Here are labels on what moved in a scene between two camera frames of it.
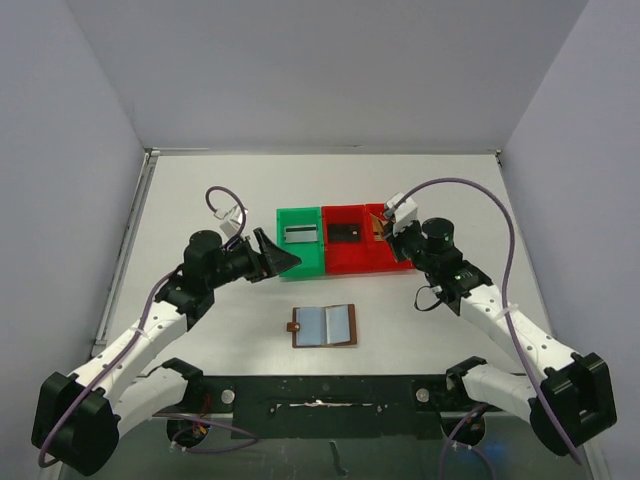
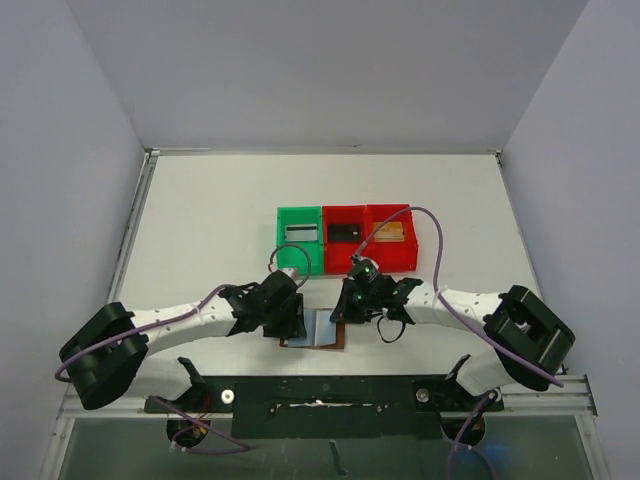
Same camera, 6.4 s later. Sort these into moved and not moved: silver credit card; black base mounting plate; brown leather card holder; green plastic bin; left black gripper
Moved: left black gripper; brown leather card holder
Not moved: black base mounting plate; silver credit card; green plastic bin
